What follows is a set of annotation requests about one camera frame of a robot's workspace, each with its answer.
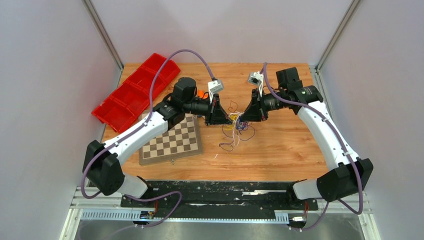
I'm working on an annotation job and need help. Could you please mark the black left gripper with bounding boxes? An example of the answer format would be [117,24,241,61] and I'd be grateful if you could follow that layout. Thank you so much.
[183,92,233,126]

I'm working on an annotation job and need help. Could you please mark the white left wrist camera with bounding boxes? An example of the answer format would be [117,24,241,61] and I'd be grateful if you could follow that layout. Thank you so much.
[207,79,224,103]

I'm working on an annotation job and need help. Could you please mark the wooden chessboard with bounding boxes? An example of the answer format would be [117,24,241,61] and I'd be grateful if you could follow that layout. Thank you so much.
[138,114,203,166]

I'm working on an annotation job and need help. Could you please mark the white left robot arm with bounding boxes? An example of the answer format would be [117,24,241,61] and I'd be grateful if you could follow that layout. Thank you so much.
[81,77,231,207]

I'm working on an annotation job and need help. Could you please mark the multicolour wire bundle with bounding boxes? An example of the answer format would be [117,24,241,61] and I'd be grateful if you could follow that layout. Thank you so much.
[218,100,257,153]

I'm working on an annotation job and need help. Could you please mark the orange pipe elbow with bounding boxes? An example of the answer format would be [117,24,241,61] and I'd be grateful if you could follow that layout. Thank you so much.
[197,90,205,98]

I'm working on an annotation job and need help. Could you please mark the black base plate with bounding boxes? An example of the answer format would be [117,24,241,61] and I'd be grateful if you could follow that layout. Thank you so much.
[118,180,319,220]

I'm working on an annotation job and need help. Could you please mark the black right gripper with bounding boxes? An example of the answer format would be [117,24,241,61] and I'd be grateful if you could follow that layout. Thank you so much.
[240,87,287,122]

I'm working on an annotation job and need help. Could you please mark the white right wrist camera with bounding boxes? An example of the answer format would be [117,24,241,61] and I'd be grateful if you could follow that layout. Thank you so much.
[247,71,264,95]

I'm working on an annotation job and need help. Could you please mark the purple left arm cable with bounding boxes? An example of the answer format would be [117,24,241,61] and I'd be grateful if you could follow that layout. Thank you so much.
[80,49,218,200]

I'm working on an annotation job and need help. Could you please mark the aluminium frame rail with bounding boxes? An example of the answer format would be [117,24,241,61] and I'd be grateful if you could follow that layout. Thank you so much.
[59,187,382,240]

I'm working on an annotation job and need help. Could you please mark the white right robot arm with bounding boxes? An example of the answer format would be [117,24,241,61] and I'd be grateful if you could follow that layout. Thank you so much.
[239,67,374,209]

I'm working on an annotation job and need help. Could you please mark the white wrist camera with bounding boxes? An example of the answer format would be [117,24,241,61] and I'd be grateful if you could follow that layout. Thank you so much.
[247,71,264,95]
[207,79,224,103]

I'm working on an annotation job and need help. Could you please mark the red plastic bin tray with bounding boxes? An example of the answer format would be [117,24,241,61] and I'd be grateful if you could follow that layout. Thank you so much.
[91,53,167,134]

